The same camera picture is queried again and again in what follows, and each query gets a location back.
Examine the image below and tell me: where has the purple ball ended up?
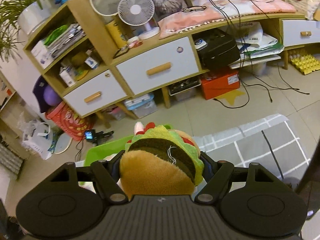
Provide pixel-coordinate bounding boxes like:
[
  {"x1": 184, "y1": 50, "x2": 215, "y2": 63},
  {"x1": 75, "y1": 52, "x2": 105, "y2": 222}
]
[{"x1": 43, "y1": 86, "x2": 62, "y2": 106}]

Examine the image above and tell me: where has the potted green plant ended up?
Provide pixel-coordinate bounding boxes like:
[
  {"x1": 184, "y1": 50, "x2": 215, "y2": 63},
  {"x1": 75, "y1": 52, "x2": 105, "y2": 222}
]
[{"x1": 1, "y1": 0, "x2": 57, "y2": 62}]

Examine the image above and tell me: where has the clear blue storage box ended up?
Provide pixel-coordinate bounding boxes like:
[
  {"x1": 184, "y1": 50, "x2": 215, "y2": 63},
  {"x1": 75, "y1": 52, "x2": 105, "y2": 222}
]
[{"x1": 124, "y1": 93, "x2": 157, "y2": 119}]

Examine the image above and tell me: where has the pink cloth on cabinet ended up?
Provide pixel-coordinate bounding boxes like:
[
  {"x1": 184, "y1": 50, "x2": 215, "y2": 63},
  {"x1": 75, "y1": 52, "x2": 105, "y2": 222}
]
[{"x1": 158, "y1": 0, "x2": 297, "y2": 39}]

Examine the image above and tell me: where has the red snack box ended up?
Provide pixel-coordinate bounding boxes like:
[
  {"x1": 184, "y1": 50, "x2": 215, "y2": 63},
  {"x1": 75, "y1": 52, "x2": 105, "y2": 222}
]
[{"x1": 45, "y1": 101, "x2": 95, "y2": 141}]

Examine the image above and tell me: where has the orange shoe box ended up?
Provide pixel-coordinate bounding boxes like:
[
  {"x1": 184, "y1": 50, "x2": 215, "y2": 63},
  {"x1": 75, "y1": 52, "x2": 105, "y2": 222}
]
[{"x1": 200, "y1": 67, "x2": 240, "y2": 100}]

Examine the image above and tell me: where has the yellow egg tray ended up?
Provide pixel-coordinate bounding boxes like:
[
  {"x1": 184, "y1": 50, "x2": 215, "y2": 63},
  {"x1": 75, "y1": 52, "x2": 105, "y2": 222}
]
[{"x1": 289, "y1": 48, "x2": 320, "y2": 75}]

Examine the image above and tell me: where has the green plastic storage bin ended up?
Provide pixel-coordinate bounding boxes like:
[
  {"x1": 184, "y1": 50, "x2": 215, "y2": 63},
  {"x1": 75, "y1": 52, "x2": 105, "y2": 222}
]
[{"x1": 84, "y1": 135, "x2": 133, "y2": 166}]

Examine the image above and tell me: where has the hamburger plush toy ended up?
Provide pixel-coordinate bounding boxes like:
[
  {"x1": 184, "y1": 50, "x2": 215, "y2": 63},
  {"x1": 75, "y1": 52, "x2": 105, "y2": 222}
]
[{"x1": 119, "y1": 122, "x2": 204, "y2": 199}]

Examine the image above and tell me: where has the white plastic bag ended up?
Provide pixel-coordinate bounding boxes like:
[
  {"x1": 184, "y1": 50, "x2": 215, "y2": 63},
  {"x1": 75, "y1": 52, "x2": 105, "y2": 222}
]
[{"x1": 22, "y1": 120, "x2": 53, "y2": 160}]

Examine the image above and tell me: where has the black printer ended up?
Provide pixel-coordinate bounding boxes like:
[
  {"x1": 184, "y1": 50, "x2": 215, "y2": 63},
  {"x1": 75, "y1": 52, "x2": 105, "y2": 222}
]
[{"x1": 192, "y1": 28, "x2": 240, "y2": 70}]

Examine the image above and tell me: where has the grey checked bed sheet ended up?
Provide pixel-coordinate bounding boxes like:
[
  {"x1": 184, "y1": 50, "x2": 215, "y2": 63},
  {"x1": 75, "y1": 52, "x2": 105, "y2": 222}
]
[{"x1": 195, "y1": 114, "x2": 316, "y2": 184}]

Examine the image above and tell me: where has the white desk fan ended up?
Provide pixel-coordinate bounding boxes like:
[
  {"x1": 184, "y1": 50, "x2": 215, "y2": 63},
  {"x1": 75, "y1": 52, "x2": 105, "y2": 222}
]
[{"x1": 118, "y1": 0, "x2": 160, "y2": 40}]

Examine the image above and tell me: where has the wooden cabinet with drawers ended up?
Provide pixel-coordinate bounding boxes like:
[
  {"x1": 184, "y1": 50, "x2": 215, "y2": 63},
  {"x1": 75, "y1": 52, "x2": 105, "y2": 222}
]
[{"x1": 23, "y1": 0, "x2": 320, "y2": 119}]

